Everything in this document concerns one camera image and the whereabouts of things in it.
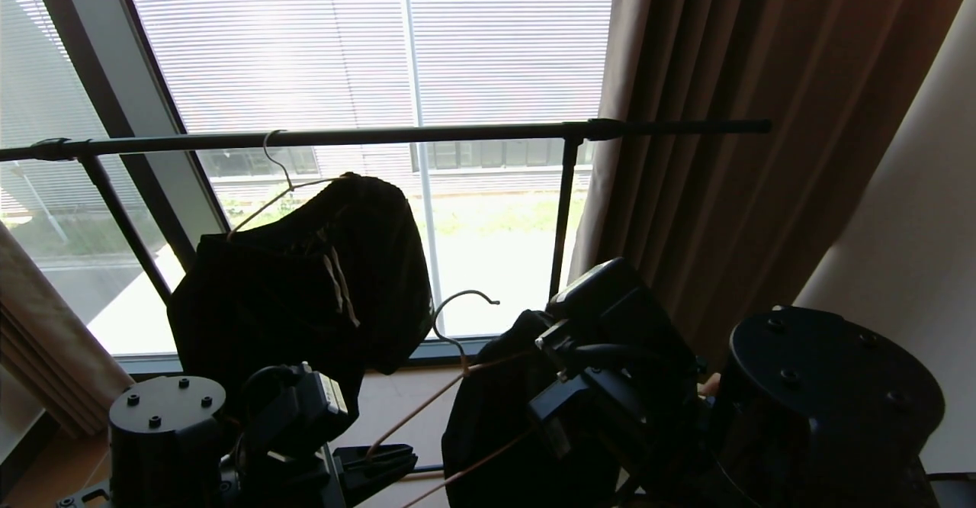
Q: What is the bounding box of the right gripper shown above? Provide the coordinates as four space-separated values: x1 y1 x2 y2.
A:
526 321 710 494

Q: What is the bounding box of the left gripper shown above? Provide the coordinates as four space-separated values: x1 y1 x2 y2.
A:
225 447 352 508

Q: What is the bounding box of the black garment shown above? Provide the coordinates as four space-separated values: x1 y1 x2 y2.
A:
166 172 434 432
442 310 620 508

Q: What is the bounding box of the pink clothes hanger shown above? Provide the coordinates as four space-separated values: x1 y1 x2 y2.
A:
227 130 359 240
364 290 538 508

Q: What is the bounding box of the black clothes rack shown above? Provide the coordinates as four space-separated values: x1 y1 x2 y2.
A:
0 117 772 478

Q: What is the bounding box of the brown curtain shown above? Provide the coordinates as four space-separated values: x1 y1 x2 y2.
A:
0 222 134 439
568 0 976 387

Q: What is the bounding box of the window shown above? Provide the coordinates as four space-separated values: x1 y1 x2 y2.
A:
0 0 620 375

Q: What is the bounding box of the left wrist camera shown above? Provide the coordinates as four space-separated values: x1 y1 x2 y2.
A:
244 363 352 455

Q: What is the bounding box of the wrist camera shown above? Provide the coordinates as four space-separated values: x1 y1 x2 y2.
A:
545 256 672 341
244 363 352 455

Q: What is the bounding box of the black cable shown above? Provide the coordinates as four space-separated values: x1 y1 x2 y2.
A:
240 365 302 417

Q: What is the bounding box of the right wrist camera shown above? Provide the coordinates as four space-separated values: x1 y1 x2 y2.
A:
545 256 672 341

